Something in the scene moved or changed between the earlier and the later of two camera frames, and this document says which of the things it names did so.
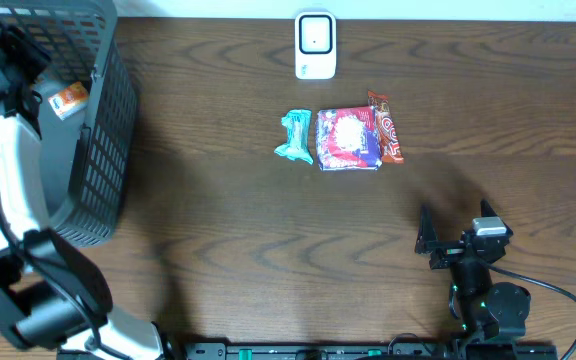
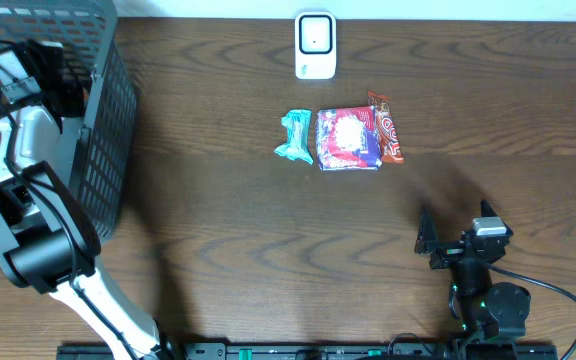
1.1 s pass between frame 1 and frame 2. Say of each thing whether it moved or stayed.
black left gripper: moved
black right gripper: stayed
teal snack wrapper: stayed
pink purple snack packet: stayed
